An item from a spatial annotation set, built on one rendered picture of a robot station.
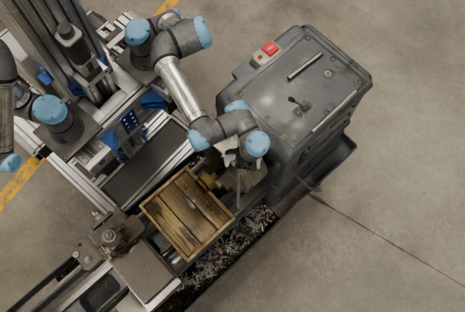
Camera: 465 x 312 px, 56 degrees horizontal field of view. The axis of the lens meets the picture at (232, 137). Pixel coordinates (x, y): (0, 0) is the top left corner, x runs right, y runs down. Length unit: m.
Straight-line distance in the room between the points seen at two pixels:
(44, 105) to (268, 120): 0.91
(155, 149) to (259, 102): 1.24
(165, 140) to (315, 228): 1.17
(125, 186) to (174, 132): 0.48
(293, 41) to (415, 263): 1.77
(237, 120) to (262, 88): 0.58
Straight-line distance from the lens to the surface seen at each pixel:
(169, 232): 2.11
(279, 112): 1.88
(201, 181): 1.91
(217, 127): 1.36
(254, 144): 1.34
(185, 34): 1.57
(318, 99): 1.93
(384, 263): 3.11
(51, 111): 1.87
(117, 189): 2.93
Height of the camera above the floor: 2.94
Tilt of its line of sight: 67 degrees down
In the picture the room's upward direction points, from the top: straight up
